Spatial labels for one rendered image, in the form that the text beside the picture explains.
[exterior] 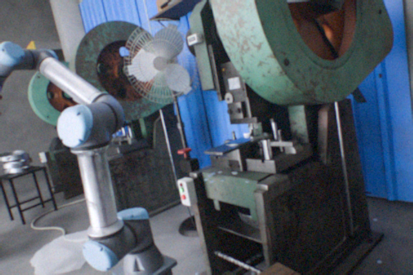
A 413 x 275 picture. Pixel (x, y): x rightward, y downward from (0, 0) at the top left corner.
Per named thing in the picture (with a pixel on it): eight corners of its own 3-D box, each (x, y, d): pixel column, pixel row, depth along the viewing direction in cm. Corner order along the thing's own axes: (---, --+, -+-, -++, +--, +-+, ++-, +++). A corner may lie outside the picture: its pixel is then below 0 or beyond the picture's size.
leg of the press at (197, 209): (211, 287, 167) (178, 128, 153) (199, 279, 176) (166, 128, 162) (305, 219, 223) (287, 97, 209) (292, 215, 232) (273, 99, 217)
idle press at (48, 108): (62, 206, 375) (21, 64, 346) (42, 195, 448) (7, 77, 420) (163, 167, 474) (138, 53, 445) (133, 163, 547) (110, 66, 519)
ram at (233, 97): (245, 119, 142) (233, 55, 138) (224, 121, 154) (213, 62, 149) (268, 112, 153) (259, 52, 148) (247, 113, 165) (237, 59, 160)
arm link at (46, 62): (143, 109, 107) (48, 40, 117) (122, 113, 97) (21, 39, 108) (131, 135, 111) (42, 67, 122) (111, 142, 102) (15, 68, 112)
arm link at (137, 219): (160, 235, 118) (152, 203, 116) (139, 254, 106) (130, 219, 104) (135, 234, 124) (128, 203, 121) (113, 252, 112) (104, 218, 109)
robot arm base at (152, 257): (137, 283, 107) (131, 258, 105) (117, 270, 118) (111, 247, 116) (171, 261, 117) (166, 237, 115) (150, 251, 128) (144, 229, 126)
